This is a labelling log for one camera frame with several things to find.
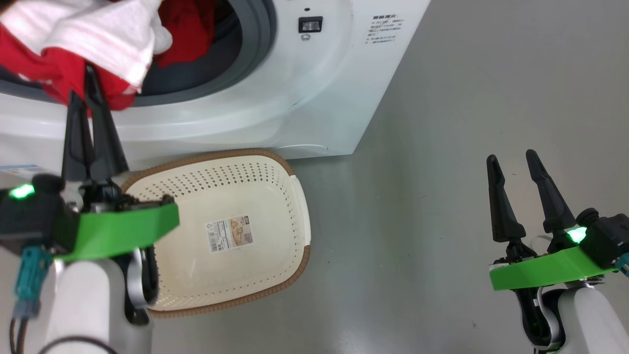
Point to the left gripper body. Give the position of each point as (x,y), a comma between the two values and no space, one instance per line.
(103,194)

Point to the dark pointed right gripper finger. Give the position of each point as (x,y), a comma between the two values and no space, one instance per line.
(503,211)
(553,206)

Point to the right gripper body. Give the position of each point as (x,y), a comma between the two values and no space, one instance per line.
(516,250)

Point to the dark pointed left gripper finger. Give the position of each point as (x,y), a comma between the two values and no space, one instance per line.
(105,152)
(76,147)

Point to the red jersey garment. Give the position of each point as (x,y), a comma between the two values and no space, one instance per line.
(64,69)

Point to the basket product label sticker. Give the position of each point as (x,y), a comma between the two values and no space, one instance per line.
(230,233)

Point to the cream perforated laundry basket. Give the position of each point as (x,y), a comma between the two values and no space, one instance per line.
(245,196)

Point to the white front-load washing machine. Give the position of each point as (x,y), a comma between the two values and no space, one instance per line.
(295,98)

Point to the blue energy label sticker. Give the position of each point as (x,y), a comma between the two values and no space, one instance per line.
(22,170)

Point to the green right camera bracket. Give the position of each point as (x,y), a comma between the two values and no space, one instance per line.
(545,270)

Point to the green camera bracket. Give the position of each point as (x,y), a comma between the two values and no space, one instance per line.
(118,231)
(545,270)

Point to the green left camera bracket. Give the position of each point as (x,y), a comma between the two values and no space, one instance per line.
(118,231)

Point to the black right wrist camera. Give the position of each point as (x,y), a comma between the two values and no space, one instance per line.
(607,238)

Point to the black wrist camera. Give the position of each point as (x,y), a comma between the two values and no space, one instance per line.
(607,238)
(29,216)

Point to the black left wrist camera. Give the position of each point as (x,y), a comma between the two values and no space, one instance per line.
(29,216)

